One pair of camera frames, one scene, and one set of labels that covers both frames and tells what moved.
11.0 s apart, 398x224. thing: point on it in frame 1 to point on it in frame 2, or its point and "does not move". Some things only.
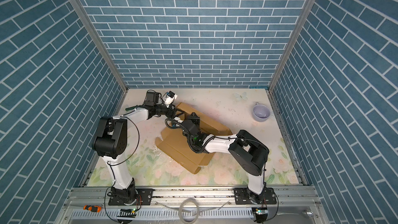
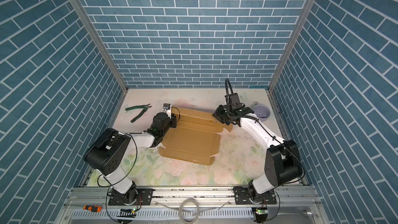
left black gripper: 171,115 to 173,120
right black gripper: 196,120 to 217,113
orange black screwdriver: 93,208 does not move
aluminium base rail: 90,205 does not move
